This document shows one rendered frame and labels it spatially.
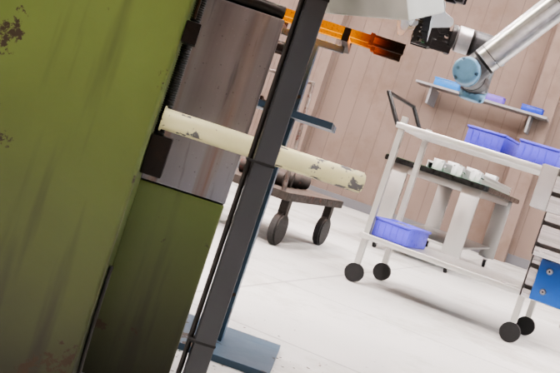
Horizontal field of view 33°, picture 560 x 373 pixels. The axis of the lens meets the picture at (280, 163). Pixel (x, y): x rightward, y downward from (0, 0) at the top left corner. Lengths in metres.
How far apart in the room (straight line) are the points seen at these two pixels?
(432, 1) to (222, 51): 0.64
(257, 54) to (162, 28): 0.35
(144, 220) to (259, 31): 0.51
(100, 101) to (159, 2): 0.23
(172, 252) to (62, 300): 0.36
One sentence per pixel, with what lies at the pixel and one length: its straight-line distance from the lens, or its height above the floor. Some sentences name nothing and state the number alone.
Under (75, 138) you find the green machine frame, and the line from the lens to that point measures 1.88.
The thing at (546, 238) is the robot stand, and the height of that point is 0.63.
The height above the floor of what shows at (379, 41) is 1.00.
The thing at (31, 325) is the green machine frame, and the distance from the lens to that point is 1.94.
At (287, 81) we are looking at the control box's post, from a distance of 1.71.
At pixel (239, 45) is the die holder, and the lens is 2.15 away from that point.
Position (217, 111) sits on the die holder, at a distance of 2.14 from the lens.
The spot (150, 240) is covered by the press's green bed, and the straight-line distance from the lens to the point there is 2.17.
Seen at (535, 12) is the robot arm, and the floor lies 1.17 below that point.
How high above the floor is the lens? 0.67
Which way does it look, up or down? 2 degrees down
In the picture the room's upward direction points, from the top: 18 degrees clockwise
